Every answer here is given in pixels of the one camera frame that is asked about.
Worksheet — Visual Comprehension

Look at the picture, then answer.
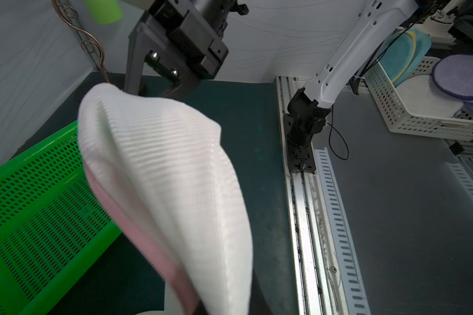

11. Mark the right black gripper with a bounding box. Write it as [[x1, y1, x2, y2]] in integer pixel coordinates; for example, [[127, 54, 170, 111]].
[[124, 1, 249, 98]]

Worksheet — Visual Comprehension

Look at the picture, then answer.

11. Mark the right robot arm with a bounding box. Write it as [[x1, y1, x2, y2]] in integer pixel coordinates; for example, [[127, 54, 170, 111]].
[[124, 1, 439, 148]]

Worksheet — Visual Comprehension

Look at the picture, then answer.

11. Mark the teal mesh bag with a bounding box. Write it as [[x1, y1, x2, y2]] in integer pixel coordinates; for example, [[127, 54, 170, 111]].
[[379, 28, 432, 87]]

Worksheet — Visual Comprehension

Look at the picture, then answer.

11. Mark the white mesh bag in basket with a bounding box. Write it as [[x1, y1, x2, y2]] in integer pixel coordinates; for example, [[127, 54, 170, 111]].
[[396, 75, 463, 118]]

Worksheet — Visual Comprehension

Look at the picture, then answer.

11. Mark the purple mesh bag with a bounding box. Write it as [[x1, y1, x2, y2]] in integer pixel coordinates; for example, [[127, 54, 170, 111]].
[[432, 55, 473, 103]]

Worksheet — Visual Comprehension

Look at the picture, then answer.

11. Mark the bronze cup tree stand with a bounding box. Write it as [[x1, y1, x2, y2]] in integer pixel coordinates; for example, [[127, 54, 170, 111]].
[[51, 0, 110, 83]]

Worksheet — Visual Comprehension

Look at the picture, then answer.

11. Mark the green plastic wine glass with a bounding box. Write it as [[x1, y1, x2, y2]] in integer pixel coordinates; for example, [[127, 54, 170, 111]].
[[85, 0, 124, 24]]

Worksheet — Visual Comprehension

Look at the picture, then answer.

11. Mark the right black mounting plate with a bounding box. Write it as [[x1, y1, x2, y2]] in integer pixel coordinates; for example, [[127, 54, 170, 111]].
[[282, 114, 316, 173]]

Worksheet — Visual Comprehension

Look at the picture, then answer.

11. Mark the green plastic basket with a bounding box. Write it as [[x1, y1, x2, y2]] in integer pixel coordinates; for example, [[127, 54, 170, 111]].
[[0, 123, 121, 314]]

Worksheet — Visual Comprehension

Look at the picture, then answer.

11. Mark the white perforated storage basket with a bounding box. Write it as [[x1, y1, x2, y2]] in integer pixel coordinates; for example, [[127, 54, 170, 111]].
[[365, 56, 473, 142]]

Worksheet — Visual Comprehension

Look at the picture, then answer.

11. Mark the right black cable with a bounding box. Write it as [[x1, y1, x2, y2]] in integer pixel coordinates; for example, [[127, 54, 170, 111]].
[[325, 106, 350, 161]]

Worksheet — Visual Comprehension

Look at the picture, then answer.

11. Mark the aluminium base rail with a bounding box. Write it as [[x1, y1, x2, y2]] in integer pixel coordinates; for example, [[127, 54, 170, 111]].
[[275, 76, 337, 314]]

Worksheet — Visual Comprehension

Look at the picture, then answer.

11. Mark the white slotted cable duct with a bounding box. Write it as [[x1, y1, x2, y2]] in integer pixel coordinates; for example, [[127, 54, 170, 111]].
[[314, 148, 371, 314]]

